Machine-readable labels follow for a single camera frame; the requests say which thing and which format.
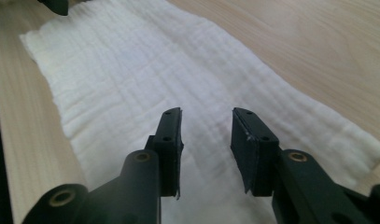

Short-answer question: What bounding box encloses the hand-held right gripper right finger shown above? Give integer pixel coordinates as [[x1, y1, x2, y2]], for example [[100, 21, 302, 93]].
[[230, 106, 280, 198]]

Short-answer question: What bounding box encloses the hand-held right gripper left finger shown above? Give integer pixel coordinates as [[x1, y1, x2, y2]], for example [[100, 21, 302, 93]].
[[145, 106, 185, 199]]

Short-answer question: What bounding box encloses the pale cotton cloth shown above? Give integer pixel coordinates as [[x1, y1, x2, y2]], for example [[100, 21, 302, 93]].
[[19, 0, 380, 224]]

